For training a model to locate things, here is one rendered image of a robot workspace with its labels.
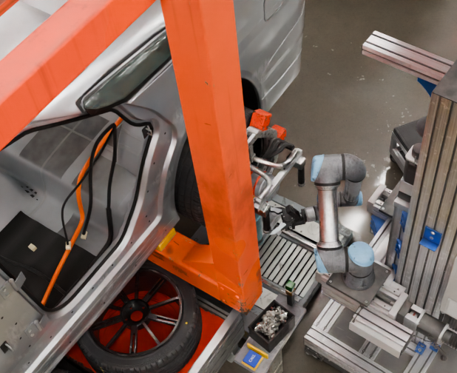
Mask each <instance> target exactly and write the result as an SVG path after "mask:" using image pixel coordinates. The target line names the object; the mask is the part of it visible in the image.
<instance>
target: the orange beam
mask: <svg viewBox="0 0 457 373"><path fill-rule="evenodd" d="M155 1H156V0H68V1H67V2H66V3H65V4H63V5H62V6H61V7H60V8H59V9H58V10H56V11H55V12H54V13H53V14H52V15H51V16H50V17H49V18H48V19H47V20H46V21H44V22H43V23H42V24H41V25H40V26H39V27H37V28H36V29H35V30H34V31H33V32H32V33H31V34H29V35H28V37H26V38H25V39H24V40H23V41H22V42H21V43H20V44H18V45H17V46H16V47H15V48H14V49H13V50H11V51H10V52H9V53H8V54H7V55H6V56H5V57H4V58H3V59H2V60H1V61H0V151H1V150H2V149H3V148H4V147H5V146H6V145H8V144H9V143H10V142H11V141H12V140H13V139H14V138H15V137H16V136H17V135H18V134H19V133H20V132H21V131H22V130H23V129H24V128H25V127H26V126H27V125H28V124H29V123H30V122H31V121H32V120H33V119H34V118H35V117H36V116H37V115H38V114H39V113H40V112H41V111H42V110H43V109H44V108H45V107H46V106H47V105H48V104H49V103H50V102H52V101H53V100H54V99H55V98H56V97H57V96H58V95H59V94H60V93H61V92H62V91H63V90H64V89H65V88H66V87H67V86H68V85H69V84H70V83H71V82H72V81H74V80H75V79H76V78H77V77H78V76H79V75H80V74H81V73H82V72H83V71H84V70H85V69H86V68H87V67H88V66H89V65H90V64H91V63H92V62H93V61H94V60H95V59H96V58H97V57H99V55H100V54H102V52H103V51H105V49H106V48H107V47H108V46H109V45H110V44H111V43H112V42H113V41H114V40H115V39H116V38H117V37H118V36H120V35H121V34H122V33H123V32H124V31H125V30H126V29H127V28H128V27H129V26H130V25H131V24H132V23H133V22H134V21H135V20H136V19H137V18H138V17H139V16H140V15H141V14H143V13H144V12H145V11H146V10H147V9H148V8H149V7H150V6H151V5H152V4H153V3H154V2H155Z"/></svg>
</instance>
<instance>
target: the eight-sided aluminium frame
mask: <svg viewBox="0 0 457 373"><path fill-rule="evenodd" d="M246 132H247V139H248V148H249V147H250V146H251V145H252V144H253V143H254V142H255V141H256V140H257V139H258V138H264V146H265V151H266V150H267V147H268V144H269V141H270V140H271V139H272V138H275V137H277V131H276V130H275V129H273V128H270V127H268V129H267V130H265V131H262V130H260V129H257V128H256V127H253V126H249V127H248V128H247V129H246ZM248 137H249V138H248ZM278 155H279V154H278ZM278 155H275V156H274V157H272V162H273V163H276V162H277V159H278ZM266 168H267V166H265V165H263V164H262V166H261V167H260V169H262V170H264V171H265V170H266ZM273 170H274V168H272V167H268V170H267V172H269V173H271V174H272V172H273Z"/></svg>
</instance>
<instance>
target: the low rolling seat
mask: <svg viewBox="0 0 457 373"><path fill-rule="evenodd" d="M418 120H419V119H418ZM418 120H415V121H411V122H409V123H407V124H403V125H401V126H398V127H395V128H394V129H393V131H392V135H391V140H390V150H389V152H390V160H391V161H392V162H393V163H395V164H398V166H399V168H400V169H401V171H402V172H403V173H404V166H405V161H406V157H405V156H406V154H407V153H408V151H409V150H410V148H411V147H412V146H413V145H414V144H417V143H421V142H422V139H423V138H422V137H421V136H420V135H419V134H418V133H417V131H416V124H417V122H418Z"/></svg>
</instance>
